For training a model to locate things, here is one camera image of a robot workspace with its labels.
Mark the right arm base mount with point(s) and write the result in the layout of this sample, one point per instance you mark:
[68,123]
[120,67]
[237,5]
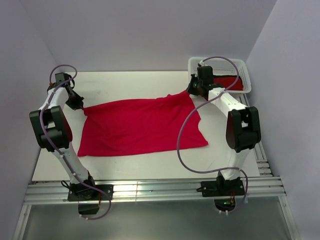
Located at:
[229,189]

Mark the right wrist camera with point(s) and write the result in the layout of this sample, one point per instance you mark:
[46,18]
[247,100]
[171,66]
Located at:
[205,74]

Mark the aluminium table frame rail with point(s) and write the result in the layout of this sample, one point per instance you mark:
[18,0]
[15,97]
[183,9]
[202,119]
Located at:
[162,210]

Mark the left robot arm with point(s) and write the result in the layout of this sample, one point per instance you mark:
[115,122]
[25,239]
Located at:
[53,133]

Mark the white plastic basket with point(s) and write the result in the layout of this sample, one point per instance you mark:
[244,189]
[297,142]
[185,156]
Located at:
[223,67]

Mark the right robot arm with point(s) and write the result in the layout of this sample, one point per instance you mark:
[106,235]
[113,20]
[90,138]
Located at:
[243,130]

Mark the red t-shirt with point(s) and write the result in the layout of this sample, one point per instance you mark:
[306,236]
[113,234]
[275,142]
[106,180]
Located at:
[140,126]
[227,81]

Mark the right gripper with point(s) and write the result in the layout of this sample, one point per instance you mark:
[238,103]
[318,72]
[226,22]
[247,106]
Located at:
[190,89]

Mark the rolled red t-shirt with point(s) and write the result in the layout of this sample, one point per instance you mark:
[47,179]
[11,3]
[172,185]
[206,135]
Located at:
[227,81]

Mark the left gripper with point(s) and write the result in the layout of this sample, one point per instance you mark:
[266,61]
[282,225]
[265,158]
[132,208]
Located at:
[78,104]

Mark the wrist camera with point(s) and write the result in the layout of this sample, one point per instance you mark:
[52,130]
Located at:
[205,74]
[63,78]

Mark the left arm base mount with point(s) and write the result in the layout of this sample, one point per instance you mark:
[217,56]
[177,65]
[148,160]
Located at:
[88,199]

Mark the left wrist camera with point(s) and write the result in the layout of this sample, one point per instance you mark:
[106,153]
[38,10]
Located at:
[63,78]

